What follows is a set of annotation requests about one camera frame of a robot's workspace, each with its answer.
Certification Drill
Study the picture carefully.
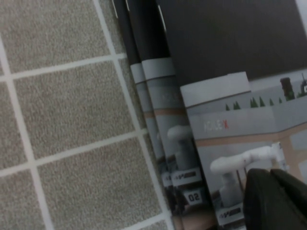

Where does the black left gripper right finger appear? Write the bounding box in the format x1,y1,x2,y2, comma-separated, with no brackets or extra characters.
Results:
270,168,307,230

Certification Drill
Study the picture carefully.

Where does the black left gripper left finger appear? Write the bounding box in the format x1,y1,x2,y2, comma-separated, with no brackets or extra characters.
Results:
243,168,292,230

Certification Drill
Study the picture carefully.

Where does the AgileX brochure with cover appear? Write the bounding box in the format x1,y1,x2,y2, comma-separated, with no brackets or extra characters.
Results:
155,0,307,230

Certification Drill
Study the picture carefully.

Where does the AgileX brochure under cover copy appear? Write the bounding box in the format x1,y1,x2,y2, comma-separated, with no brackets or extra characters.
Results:
126,0,218,230

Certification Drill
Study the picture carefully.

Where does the AgileX brochure lowest in stack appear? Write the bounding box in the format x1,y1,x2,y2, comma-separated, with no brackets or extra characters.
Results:
112,0,173,223

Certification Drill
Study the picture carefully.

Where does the grey white-checked tablecloth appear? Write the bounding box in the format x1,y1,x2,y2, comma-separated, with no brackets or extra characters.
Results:
0,0,176,230

